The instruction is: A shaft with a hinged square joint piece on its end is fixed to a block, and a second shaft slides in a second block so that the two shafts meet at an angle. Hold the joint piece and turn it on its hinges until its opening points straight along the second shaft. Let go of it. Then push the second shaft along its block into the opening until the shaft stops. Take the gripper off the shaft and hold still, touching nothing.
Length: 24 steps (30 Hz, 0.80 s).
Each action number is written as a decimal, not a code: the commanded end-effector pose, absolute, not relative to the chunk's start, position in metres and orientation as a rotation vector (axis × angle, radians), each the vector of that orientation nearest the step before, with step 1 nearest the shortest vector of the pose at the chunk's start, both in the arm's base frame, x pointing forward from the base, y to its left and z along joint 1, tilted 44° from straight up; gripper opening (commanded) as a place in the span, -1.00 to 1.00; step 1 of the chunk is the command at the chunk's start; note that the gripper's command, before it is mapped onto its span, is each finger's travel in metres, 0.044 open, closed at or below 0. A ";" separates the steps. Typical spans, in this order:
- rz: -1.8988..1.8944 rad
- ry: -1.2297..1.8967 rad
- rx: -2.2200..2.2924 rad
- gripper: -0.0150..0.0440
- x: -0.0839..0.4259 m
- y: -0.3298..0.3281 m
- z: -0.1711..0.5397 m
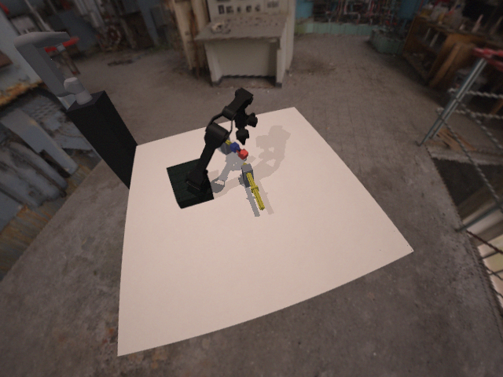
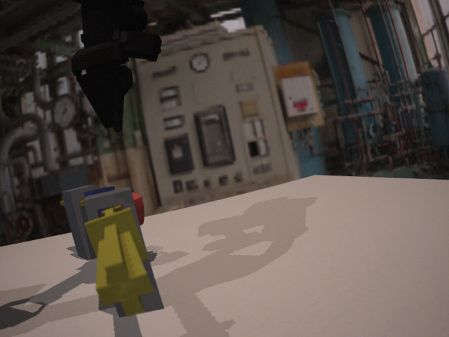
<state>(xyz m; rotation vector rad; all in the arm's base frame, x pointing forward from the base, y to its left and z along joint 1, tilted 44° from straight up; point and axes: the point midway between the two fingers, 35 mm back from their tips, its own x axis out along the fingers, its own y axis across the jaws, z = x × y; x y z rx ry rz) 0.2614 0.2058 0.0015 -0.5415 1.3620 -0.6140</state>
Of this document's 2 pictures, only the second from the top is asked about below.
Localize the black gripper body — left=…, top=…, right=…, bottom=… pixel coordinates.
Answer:
left=72, top=20, right=133, bottom=87

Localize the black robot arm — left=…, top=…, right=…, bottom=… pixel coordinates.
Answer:
left=72, top=0, right=162, bottom=62

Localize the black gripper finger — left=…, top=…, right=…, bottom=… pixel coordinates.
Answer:
left=76, top=65, right=123, bottom=128
left=113, top=82, right=132, bottom=133

